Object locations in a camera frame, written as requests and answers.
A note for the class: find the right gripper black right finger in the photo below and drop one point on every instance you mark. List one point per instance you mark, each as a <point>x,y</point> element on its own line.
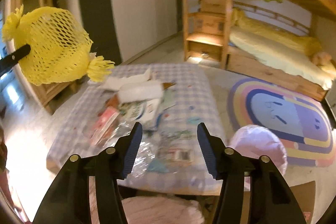
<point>271,199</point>

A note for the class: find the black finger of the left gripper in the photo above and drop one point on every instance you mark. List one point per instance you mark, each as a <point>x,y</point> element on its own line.
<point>9,61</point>

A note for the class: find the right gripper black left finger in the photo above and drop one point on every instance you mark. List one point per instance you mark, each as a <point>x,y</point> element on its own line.
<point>67,199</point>

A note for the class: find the yellow foam fruit net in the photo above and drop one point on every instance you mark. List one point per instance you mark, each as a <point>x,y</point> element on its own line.
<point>80,60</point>

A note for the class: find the clear plastic wrapper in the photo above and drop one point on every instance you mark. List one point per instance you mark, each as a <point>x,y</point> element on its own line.
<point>117,161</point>

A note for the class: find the red snack packet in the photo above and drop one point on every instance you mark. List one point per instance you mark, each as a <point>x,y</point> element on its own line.
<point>104,127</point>

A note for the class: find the white paper box sleeve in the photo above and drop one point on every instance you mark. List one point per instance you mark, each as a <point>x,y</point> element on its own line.
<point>114,83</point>

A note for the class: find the white green milk carton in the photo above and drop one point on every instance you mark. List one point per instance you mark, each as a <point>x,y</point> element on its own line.
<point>144,112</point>

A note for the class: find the cardboard box on floor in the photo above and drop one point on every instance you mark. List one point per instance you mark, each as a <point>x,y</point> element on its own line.
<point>304,194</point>

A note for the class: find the rainbow oval rug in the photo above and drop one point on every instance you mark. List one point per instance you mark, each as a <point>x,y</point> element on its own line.
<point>301,123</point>

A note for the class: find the pink fluffy slippers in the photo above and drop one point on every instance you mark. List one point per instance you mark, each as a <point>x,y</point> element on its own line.
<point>161,209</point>

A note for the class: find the blue checkered tablecloth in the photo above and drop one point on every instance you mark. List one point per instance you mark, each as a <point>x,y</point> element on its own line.
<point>169,158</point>

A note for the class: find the pink plush toy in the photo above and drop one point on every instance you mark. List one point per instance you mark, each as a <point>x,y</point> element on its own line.
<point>321,58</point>

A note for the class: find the yellow bed blanket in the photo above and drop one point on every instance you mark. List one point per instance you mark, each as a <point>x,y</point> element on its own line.
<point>279,49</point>

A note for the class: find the wooden bunk bed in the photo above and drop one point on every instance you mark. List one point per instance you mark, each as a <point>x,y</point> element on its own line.
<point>242,62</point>

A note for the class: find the wooden stair drawers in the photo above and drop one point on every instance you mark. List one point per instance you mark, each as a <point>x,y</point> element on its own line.
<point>206,29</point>

